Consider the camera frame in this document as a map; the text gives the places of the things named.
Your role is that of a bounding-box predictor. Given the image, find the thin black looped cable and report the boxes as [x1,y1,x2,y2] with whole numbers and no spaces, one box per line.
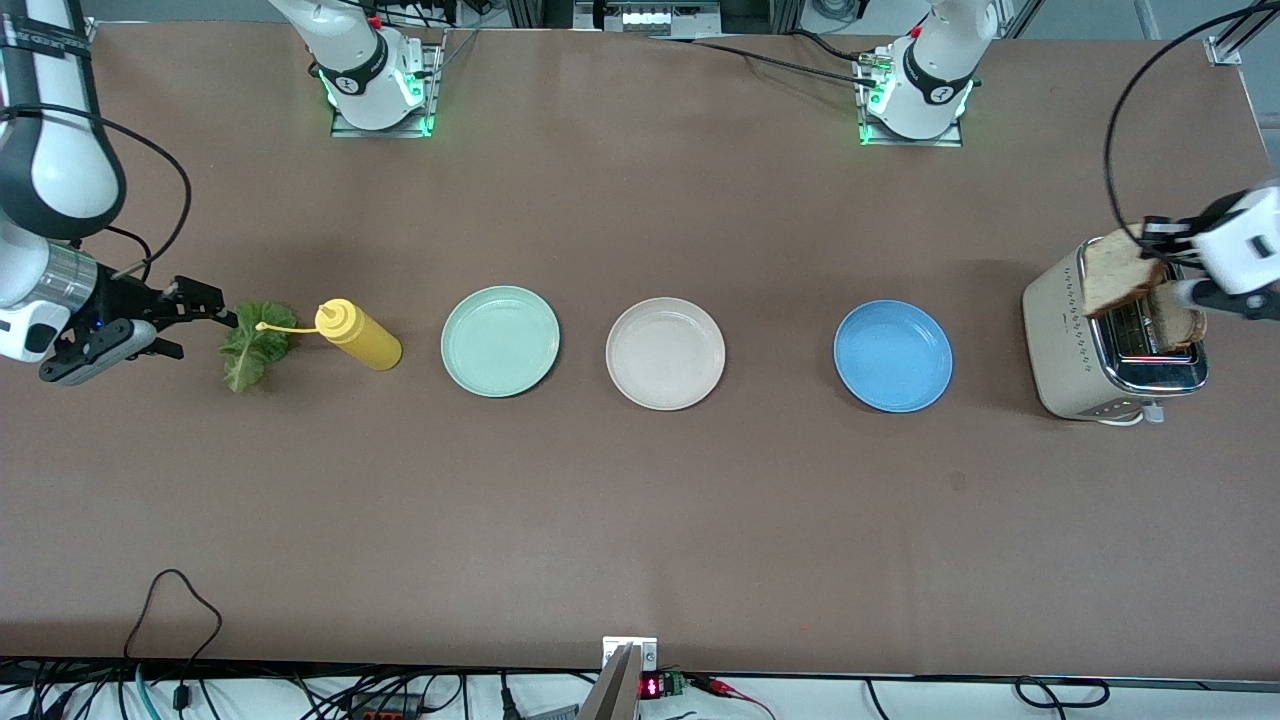
[123,569,224,713]

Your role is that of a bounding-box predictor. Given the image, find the black coiled cable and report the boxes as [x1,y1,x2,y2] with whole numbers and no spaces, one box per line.
[1014,677,1111,710]

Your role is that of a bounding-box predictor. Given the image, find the green lettuce leaf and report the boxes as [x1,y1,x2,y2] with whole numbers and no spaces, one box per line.
[220,301,299,394]

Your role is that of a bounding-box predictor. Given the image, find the grey metal bar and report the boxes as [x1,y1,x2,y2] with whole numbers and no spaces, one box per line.
[577,644,642,720]

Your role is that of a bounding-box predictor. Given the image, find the beige chrome toaster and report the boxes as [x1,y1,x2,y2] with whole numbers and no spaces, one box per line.
[1022,236,1211,422]

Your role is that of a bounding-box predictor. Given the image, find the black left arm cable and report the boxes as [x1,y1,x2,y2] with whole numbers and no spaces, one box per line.
[1103,0,1280,251]

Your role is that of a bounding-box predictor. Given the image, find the beige plate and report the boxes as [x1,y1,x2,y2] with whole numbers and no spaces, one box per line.
[605,297,727,412]

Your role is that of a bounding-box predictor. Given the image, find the pale green plate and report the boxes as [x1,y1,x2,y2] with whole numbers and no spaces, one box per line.
[441,286,561,399]

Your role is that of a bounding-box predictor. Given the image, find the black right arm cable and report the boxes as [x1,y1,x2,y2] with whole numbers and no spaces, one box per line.
[0,105,193,283]

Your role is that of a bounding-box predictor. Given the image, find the black rack device white lights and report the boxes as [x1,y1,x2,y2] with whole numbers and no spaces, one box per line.
[573,0,723,37]

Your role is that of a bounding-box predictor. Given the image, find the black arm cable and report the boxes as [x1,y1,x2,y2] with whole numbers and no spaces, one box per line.
[0,105,193,283]
[1103,0,1280,251]

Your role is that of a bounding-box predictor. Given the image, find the black table cable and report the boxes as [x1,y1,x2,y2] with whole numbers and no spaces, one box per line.
[650,28,886,91]

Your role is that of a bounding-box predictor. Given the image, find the white toaster power cord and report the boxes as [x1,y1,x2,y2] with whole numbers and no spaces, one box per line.
[1095,400,1167,429]

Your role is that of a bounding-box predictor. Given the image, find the blue plate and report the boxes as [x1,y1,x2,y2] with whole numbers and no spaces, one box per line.
[833,300,954,414]

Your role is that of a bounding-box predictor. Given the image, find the brown bread slice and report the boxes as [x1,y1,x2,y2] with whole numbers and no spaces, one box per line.
[1145,285,1208,352]
[1080,232,1167,319]

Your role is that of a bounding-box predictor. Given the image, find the silver bracket plate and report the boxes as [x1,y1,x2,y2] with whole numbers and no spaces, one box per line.
[602,636,659,670]

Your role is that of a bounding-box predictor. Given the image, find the red clip lead wire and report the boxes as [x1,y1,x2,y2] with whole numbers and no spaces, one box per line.
[688,674,779,720]

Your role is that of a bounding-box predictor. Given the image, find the aluminium frame extrusion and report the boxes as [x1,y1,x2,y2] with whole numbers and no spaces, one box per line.
[1205,0,1263,67]

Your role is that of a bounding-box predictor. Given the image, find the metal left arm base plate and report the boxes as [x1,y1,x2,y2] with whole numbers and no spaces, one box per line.
[857,50,966,149]

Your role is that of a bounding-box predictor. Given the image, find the yellow mustard squeeze bottle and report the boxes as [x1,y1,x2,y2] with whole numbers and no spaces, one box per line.
[256,299,403,372]

